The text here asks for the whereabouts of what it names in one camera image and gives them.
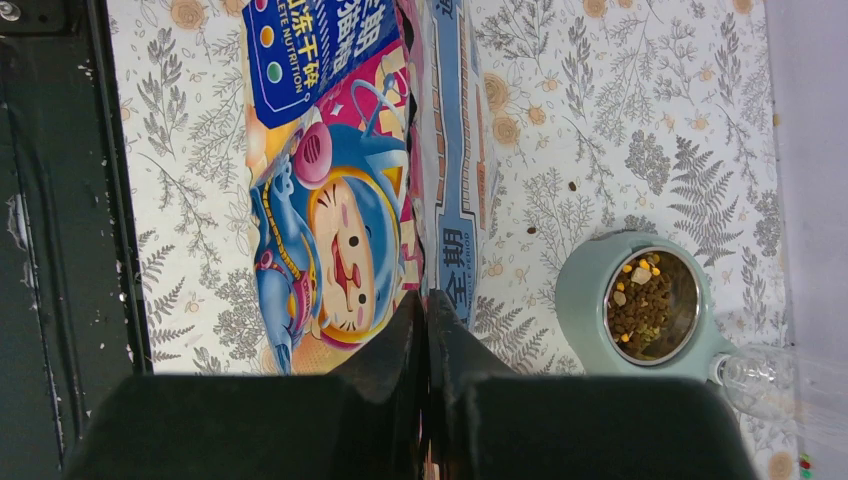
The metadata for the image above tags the green double pet bowl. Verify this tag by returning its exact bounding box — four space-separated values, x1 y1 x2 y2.
555 231 736 382

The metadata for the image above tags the pink pet food bag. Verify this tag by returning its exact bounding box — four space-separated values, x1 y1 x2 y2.
242 1 497 374

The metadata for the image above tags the clear plastic bottle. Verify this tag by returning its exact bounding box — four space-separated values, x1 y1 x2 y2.
707 343 848 458

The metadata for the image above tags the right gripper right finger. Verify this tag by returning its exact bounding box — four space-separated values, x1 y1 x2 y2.
426 290 514 479

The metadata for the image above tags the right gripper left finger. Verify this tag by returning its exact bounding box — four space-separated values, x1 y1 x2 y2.
331 292 426 479

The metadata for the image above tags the floral table mat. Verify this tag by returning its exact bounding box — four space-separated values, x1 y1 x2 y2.
105 0 806 480

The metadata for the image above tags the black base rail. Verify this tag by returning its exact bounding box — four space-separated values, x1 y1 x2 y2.
1 1 151 479

